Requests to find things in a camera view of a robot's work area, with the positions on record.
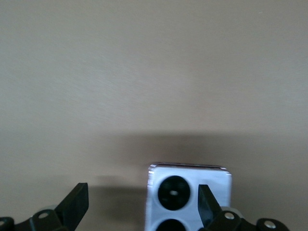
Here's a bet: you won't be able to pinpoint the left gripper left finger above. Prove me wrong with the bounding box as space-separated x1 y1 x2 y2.
0 182 90 231

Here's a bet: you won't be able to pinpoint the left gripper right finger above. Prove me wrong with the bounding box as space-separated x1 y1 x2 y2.
198 184 290 231

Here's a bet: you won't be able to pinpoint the lilac flip phone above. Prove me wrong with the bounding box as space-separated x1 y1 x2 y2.
144 162 233 231

